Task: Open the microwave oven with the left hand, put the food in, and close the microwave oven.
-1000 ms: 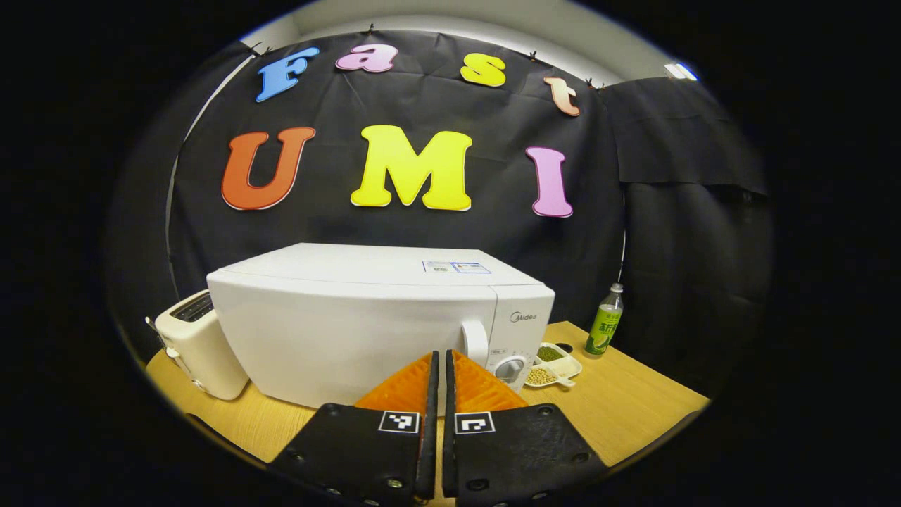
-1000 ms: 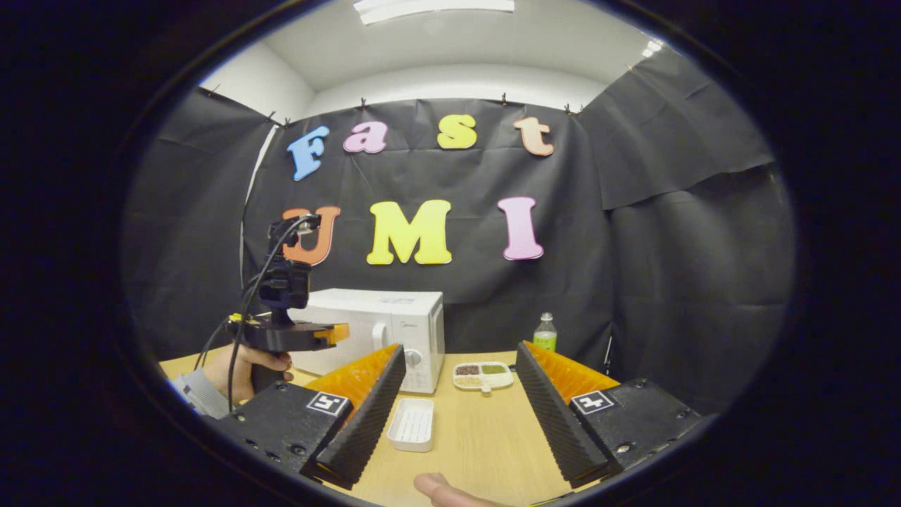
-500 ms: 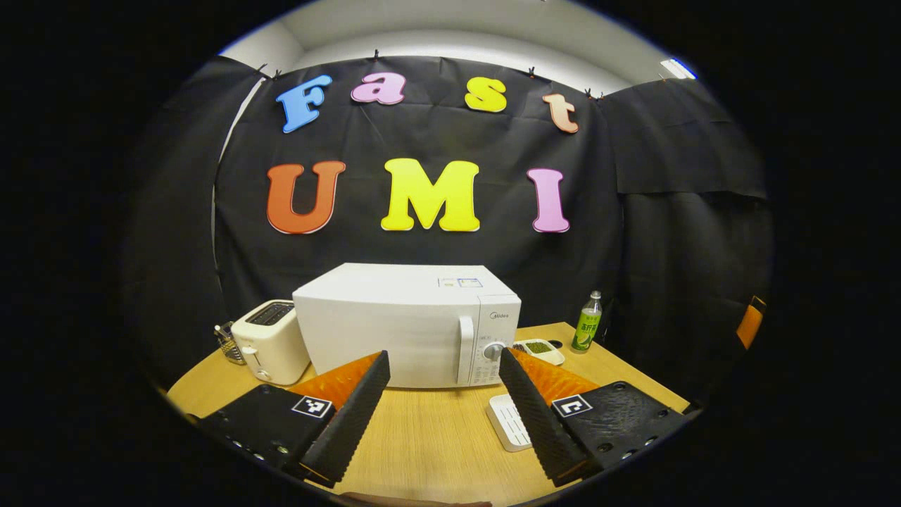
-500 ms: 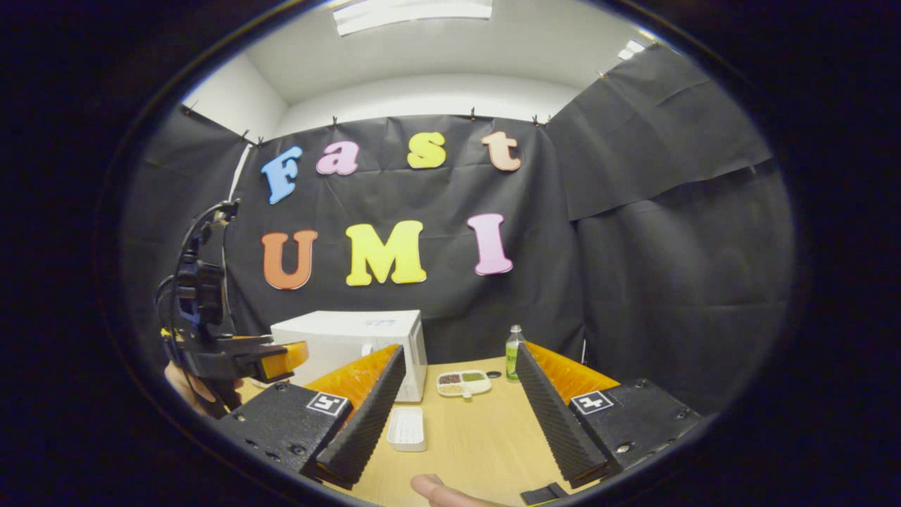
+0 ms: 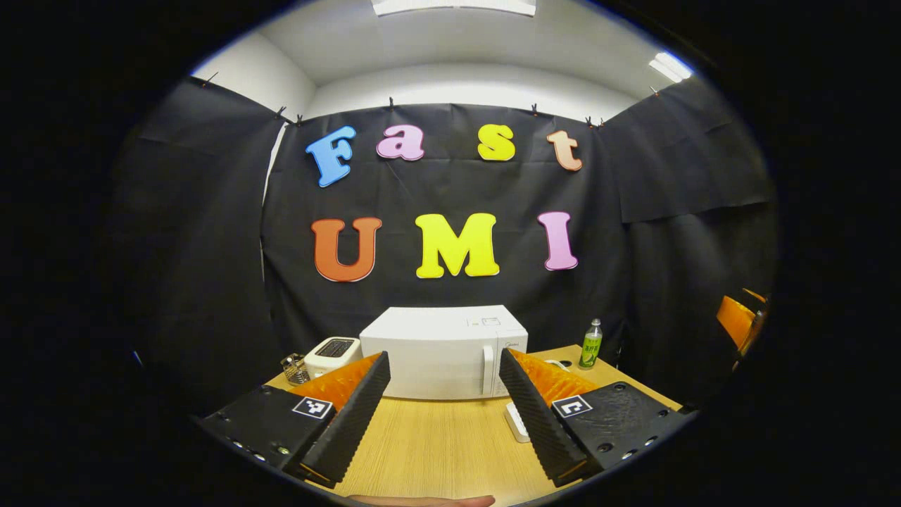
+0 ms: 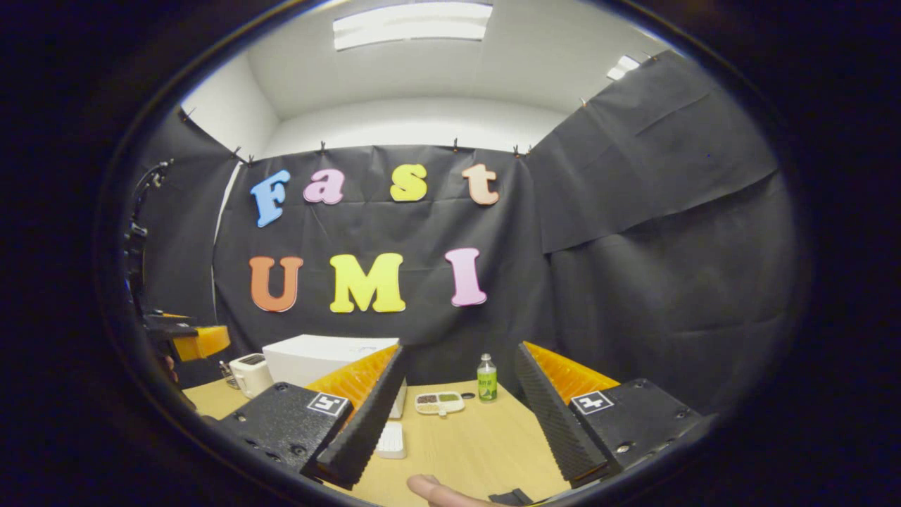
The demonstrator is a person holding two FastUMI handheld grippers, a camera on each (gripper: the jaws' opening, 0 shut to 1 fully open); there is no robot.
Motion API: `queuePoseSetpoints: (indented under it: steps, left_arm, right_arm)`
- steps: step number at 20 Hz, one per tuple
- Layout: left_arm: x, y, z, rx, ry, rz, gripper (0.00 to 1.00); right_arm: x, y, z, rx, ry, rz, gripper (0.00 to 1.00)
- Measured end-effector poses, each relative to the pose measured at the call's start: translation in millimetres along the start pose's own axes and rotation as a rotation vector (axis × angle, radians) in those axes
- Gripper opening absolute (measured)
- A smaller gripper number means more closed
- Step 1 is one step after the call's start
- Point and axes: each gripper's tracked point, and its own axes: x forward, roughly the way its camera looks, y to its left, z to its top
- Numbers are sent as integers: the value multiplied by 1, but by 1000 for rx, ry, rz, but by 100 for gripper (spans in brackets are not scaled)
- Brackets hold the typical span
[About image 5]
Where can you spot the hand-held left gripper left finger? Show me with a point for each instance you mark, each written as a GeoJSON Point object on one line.
{"type": "Point", "coordinates": [352, 422]}

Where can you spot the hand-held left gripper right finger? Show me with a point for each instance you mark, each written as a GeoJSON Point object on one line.
{"type": "Point", "coordinates": [535, 422]}

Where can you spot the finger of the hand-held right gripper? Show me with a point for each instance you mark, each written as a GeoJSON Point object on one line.
{"type": "Point", "coordinates": [735, 322]}
{"type": "Point", "coordinates": [757, 296]}

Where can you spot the white microwave oven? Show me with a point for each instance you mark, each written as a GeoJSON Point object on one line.
{"type": "Point", "coordinates": [436, 352]}

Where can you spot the small white rectangular dish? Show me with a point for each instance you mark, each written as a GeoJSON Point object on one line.
{"type": "Point", "coordinates": [517, 422]}

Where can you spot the white divided snack tray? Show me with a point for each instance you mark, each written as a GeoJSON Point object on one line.
{"type": "Point", "coordinates": [561, 365]}

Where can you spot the white toaster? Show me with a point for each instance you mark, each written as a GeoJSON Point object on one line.
{"type": "Point", "coordinates": [331, 355]}

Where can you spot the green drink bottle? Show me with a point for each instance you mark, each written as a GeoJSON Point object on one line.
{"type": "Point", "coordinates": [591, 348]}

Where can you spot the black backdrop cloth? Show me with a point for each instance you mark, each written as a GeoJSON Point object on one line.
{"type": "Point", "coordinates": [633, 282]}

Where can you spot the row of small cloth clips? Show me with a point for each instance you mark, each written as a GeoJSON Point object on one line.
{"type": "Point", "coordinates": [391, 104]}

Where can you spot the long ceiling light panel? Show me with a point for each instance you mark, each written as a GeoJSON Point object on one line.
{"type": "Point", "coordinates": [454, 5]}

